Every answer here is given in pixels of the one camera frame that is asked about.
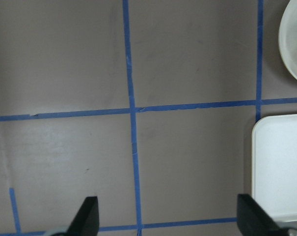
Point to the white rectangular tray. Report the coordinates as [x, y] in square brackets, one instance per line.
[274, 166]

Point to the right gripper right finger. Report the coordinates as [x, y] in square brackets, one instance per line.
[252, 220]

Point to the cream round plate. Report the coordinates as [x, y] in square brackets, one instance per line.
[287, 38]

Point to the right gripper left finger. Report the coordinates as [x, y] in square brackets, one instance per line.
[85, 223]

